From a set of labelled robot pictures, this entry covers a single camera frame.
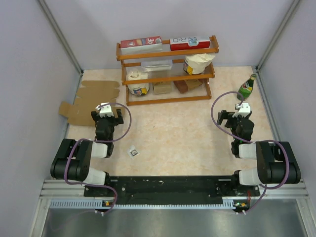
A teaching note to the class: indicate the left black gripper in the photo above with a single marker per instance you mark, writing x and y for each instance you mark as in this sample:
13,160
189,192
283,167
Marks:
116,120

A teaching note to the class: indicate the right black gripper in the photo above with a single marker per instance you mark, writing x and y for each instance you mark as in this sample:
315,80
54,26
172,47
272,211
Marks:
225,115

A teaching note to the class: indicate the brown cardboard box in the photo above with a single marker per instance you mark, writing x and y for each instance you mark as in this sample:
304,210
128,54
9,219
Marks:
88,96

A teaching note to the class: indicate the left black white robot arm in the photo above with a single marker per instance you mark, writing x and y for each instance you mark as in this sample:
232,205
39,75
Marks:
78,166

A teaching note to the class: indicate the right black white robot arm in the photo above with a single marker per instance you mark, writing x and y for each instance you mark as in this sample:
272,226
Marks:
271,165

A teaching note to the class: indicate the red white wrap box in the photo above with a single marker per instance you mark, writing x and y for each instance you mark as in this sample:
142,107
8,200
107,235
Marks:
187,43

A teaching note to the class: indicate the red white foil box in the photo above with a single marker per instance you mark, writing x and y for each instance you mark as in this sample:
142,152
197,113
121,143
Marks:
141,45

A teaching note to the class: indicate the green glass bottle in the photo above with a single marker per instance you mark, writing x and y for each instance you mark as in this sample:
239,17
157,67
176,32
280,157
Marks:
245,89

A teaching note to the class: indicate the small plastic bag packet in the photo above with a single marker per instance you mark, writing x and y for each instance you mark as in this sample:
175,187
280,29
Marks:
132,152

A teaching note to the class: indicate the lower toilet paper roll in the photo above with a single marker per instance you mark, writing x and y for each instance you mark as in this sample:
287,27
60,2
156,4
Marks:
136,88

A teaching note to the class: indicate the toilet paper roll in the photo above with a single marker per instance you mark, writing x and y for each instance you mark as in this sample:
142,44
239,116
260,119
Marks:
136,88
196,64

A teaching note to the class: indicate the red-brown scouring pad pack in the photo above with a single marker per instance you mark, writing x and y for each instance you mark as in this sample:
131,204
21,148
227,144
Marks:
184,86

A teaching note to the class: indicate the upper toilet paper roll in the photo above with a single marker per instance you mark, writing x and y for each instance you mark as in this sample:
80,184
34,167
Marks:
196,64

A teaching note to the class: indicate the beige sponge pack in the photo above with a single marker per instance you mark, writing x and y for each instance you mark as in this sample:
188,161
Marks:
162,87

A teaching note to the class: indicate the clear plastic container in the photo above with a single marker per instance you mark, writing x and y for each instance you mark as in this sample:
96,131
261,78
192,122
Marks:
155,66

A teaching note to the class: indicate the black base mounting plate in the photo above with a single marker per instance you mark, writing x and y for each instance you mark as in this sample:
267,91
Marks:
172,189

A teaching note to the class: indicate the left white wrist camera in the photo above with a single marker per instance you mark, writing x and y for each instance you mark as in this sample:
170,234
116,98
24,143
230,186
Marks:
105,108

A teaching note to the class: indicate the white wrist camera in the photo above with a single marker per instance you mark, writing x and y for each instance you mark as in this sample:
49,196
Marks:
105,108
242,109

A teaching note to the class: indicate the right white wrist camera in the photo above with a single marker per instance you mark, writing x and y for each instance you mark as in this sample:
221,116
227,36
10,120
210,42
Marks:
242,109

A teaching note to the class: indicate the grey slotted cable duct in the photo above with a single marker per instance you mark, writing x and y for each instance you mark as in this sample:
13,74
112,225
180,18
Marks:
102,204

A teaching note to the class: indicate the aluminium frame rail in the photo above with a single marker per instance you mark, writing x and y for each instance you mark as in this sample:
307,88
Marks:
60,189

